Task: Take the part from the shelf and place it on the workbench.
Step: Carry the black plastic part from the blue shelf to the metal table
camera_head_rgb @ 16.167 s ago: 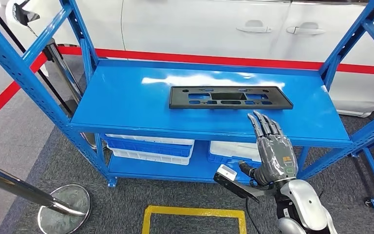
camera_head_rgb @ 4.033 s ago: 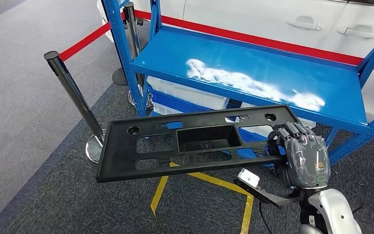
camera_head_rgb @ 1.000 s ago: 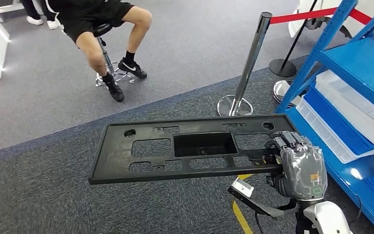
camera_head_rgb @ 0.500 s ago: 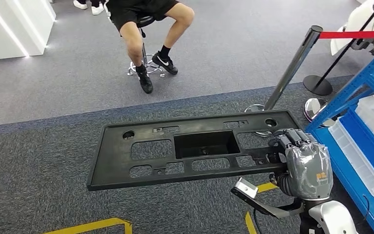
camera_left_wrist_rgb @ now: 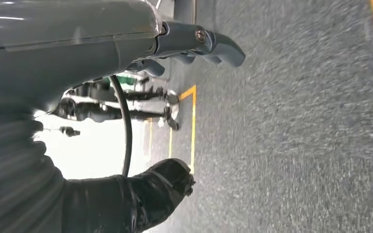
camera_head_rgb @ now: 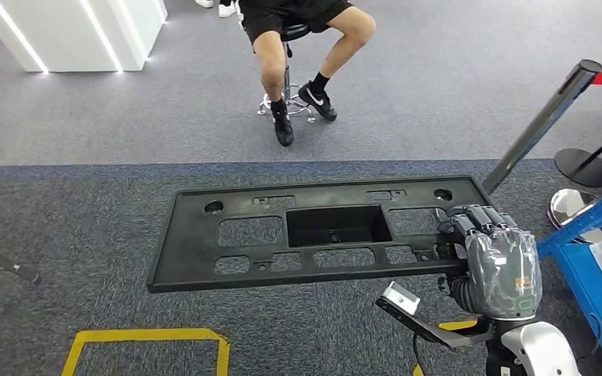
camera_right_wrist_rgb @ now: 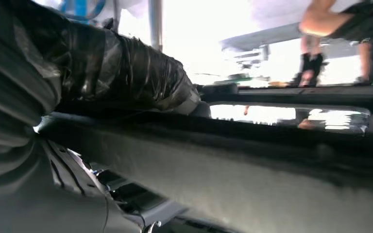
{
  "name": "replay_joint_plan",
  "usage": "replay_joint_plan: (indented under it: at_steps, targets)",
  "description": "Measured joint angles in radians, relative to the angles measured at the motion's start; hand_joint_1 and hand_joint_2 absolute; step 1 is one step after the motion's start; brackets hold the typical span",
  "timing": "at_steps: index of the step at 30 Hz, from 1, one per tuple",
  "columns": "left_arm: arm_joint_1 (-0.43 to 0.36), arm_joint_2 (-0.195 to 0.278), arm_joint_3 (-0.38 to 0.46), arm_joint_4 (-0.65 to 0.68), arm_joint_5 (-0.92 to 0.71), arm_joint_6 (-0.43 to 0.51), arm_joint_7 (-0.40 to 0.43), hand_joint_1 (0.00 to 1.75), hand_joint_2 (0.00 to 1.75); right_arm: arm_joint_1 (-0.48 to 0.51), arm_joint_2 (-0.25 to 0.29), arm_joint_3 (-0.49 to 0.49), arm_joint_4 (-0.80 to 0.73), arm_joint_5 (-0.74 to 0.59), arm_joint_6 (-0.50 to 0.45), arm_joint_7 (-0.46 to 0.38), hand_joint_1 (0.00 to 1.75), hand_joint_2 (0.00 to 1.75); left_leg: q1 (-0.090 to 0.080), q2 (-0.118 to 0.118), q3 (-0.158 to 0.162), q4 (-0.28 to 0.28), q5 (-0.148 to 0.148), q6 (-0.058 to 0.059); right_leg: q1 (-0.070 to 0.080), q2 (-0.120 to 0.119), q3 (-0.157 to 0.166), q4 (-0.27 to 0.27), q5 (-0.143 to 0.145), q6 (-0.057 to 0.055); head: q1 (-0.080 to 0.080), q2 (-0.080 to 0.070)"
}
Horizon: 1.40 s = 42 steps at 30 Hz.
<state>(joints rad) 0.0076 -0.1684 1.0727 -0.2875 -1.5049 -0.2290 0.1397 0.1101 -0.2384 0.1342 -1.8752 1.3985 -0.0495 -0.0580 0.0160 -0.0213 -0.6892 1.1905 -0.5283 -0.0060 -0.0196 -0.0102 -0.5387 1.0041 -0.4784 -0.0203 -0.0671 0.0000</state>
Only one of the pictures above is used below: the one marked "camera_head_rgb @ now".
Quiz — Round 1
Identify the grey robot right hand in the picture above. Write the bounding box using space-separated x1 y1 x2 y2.
437 204 543 320

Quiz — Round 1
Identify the black plastic plate holder part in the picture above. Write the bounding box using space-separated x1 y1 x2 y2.
147 175 494 295

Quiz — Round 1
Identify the blue metal shelf rack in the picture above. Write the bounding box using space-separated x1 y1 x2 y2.
537 176 602 376

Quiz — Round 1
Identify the yellow floor tape square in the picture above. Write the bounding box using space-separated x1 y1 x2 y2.
60 327 231 376
412 319 479 376

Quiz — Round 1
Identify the person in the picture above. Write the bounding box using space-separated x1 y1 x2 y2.
195 0 237 19
236 0 377 148

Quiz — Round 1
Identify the chrome swivel stool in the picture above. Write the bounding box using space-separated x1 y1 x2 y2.
256 20 317 125

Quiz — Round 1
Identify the dark metal leg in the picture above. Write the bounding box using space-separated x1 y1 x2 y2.
0 240 42 285

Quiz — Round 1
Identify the white lit counter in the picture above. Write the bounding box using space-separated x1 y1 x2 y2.
0 0 169 74

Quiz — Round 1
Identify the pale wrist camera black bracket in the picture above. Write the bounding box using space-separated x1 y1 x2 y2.
375 281 494 349

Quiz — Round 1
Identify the black camera cable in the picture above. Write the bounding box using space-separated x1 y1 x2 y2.
412 334 430 376

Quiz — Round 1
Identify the black stanchion post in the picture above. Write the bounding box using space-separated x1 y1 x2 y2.
554 116 602 189

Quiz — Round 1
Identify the chrome stanchion post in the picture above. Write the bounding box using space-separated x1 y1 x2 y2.
481 59 602 245

